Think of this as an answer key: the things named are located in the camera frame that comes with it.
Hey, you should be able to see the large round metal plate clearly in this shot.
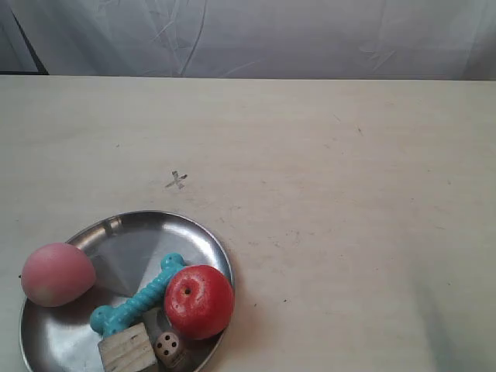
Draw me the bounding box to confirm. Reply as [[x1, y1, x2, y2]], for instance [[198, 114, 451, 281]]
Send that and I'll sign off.
[[19, 211, 234, 371]]

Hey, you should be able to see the red apple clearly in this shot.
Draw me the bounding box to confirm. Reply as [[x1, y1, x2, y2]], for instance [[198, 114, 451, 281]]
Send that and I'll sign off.
[[164, 265, 235, 340]]

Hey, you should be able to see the small wooden die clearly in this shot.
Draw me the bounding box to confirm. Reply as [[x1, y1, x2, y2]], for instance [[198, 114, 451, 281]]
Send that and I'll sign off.
[[154, 332, 183, 368]]

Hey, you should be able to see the teal bone toy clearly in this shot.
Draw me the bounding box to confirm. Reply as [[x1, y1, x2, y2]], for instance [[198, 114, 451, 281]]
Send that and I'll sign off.
[[89, 253, 186, 338]]

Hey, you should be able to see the white backdrop cloth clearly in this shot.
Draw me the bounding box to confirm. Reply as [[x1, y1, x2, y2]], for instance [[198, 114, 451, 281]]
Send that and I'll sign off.
[[1, 1, 495, 80]]

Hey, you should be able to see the wooden cube block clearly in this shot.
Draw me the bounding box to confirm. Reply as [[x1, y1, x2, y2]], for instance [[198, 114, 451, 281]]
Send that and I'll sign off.
[[98, 322, 159, 372]]

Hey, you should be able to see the pink peach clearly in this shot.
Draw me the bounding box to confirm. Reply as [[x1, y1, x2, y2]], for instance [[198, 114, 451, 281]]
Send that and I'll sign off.
[[20, 243, 96, 307]]

